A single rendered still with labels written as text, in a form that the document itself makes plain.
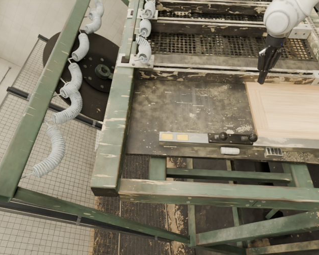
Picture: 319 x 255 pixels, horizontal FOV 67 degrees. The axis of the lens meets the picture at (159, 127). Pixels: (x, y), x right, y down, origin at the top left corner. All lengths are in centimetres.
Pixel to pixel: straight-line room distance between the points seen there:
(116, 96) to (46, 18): 600
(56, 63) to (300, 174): 146
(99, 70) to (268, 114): 115
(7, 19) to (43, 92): 599
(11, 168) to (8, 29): 644
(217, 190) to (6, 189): 89
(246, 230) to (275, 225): 20
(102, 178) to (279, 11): 83
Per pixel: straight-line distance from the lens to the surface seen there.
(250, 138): 104
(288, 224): 163
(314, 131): 138
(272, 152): 121
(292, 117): 138
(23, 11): 719
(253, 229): 174
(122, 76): 127
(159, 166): 111
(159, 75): 136
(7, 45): 782
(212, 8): 197
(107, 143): 102
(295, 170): 128
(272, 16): 92
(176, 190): 98
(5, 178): 127
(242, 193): 103
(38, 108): 145
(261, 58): 119
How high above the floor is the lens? 221
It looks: 29 degrees down
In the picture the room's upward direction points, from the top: 65 degrees counter-clockwise
